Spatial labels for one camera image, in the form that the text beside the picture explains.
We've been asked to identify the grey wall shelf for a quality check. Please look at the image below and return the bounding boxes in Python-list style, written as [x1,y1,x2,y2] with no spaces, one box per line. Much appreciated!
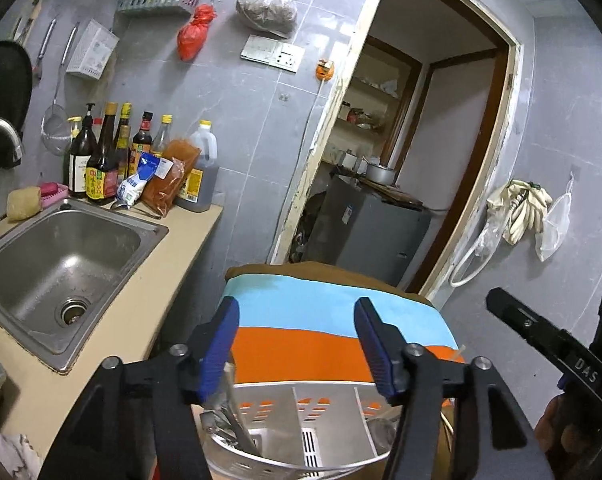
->
[116,0,196,15]

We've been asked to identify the white hose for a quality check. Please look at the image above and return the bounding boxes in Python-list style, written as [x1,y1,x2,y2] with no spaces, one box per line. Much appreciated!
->
[449,219,497,289]

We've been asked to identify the black wok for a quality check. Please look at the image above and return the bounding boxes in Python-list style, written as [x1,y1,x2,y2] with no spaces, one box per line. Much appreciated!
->
[0,41,34,189]

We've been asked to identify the pink soap dish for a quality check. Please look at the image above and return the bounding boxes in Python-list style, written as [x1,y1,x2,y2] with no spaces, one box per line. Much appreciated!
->
[39,182,71,209]

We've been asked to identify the stainless steel sink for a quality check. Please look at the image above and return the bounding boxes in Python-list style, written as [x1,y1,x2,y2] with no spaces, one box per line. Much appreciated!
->
[0,197,170,374]

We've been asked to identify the clear bottle yellow cap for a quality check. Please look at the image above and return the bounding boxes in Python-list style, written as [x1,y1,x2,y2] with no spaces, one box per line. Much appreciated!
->
[150,113,174,159]

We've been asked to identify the metal strainer ladle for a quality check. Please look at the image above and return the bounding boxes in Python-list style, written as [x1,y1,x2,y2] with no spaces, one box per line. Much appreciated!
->
[40,22,80,156]

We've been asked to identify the red plastic bag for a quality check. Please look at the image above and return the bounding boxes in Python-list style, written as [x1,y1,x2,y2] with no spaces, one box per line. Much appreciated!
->
[176,3,218,63]

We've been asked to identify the grey cabinet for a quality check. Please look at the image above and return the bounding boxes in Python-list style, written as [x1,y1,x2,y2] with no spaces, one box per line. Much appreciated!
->
[300,174,432,286]

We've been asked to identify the blue white packet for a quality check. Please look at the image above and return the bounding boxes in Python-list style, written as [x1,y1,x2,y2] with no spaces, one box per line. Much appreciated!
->
[116,152,161,208]

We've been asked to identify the tall dark sauce bottle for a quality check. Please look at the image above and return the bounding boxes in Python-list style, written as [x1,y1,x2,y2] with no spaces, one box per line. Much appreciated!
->
[113,103,134,181]

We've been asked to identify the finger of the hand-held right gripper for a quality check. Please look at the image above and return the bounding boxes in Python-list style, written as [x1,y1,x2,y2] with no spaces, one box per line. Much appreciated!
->
[485,287,572,361]

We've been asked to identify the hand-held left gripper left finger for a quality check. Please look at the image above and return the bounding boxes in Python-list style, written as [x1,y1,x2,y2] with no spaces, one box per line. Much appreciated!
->
[38,296,240,480]

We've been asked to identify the person's right hand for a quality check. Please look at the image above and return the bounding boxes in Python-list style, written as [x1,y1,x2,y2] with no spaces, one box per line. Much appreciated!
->
[534,394,578,466]

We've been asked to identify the hanging metal utensil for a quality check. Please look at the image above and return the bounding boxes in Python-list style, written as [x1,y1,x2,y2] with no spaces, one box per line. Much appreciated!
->
[32,18,58,81]

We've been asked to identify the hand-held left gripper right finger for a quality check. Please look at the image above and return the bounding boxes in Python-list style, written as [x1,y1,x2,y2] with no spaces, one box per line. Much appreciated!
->
[354,296,557,480]

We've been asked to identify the white rag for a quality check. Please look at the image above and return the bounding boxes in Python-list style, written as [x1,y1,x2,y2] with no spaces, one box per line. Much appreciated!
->
[0,427,44,480]

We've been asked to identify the wooden door frame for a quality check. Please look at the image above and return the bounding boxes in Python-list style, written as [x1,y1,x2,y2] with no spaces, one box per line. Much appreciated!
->
[270,0,524,307]

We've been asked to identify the orange spice packet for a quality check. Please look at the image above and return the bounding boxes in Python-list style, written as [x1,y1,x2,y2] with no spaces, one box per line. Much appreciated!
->
[141,138,202,219]

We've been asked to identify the white plastic utensil holder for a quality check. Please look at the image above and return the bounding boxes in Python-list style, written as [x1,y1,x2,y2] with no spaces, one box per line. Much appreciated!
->
[191,379,458,480]

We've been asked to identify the clear plastic bag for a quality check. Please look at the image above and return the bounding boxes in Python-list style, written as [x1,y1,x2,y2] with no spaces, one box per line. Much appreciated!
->
[473,209,507,256]

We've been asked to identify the metal fork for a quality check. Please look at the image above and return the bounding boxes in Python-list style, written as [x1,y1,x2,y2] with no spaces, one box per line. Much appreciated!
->
[200,364,262,461]

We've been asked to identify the dark wooden board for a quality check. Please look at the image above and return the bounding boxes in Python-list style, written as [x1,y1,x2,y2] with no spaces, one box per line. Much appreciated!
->
[330,169,424,209]

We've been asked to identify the dark pump bottle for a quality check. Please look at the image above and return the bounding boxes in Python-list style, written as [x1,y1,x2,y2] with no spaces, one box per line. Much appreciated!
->
[68,102,98,199]

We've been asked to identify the white hanging basket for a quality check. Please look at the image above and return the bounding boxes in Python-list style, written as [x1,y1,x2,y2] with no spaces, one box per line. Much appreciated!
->
[65,18,120,80]

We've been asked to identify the wooden cutting board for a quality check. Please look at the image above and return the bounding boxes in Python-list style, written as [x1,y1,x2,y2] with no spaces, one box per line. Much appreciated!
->
[11,0,60,46]

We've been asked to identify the clear bag of dried goods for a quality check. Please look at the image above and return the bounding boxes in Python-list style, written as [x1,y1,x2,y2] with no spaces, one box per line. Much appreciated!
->
[235,0,310,39]

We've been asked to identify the dark bottle yellow red label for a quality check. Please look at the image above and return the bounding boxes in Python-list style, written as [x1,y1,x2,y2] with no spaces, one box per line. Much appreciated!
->
[84,102,121,205]

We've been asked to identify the large oil jug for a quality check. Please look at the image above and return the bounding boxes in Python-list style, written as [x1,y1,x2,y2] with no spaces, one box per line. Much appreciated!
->
[174,119,220,213]

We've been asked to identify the wooden shelf unit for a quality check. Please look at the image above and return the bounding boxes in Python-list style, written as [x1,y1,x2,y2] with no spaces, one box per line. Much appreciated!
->
[325,37,422,171]

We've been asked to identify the yellow sponge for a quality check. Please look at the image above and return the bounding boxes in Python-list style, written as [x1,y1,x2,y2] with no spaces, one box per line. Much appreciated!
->
[6,185,43,222]

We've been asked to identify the chrome faucet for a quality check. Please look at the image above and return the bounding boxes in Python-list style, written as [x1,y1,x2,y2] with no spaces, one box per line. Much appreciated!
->
[0,117,26,271]

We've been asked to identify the metal pot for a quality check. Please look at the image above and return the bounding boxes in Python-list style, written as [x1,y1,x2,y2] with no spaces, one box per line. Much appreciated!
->
[364,162,397,186]

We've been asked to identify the striped colourful blanket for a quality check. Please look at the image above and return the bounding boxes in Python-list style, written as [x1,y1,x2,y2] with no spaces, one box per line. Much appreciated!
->
[224,261,467,466]

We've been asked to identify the wall switch socket panel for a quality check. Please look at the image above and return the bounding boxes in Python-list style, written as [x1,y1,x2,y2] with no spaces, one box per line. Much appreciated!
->
[239,34,306,74]

